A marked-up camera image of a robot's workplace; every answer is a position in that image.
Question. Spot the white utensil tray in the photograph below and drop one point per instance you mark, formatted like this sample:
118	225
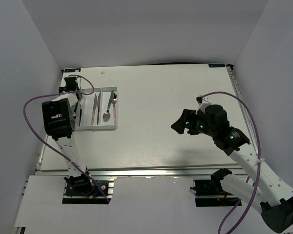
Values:
87	104

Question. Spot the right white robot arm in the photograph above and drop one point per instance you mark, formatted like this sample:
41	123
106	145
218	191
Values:
270	196

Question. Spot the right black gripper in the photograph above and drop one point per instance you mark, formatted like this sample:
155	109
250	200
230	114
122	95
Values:
187	116

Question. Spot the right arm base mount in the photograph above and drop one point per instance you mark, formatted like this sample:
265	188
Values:
209	192

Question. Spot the right blue corner label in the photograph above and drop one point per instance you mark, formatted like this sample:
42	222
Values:
216	65

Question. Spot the green handled spoon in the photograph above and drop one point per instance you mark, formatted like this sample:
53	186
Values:
106	115

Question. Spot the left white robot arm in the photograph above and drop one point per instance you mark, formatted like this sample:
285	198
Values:
59	118

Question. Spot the pink handled knife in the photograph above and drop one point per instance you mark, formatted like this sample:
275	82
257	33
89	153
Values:
94	110

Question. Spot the green handled fork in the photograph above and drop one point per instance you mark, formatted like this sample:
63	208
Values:
75	109

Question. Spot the black handled fork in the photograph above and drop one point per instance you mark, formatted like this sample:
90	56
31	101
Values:
80	113

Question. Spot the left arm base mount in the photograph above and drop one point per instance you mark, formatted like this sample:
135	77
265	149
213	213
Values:
82	190

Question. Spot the pink handled spoon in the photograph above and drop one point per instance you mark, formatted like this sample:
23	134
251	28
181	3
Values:
114	101

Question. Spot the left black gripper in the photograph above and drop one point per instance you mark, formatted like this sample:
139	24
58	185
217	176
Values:
61	89

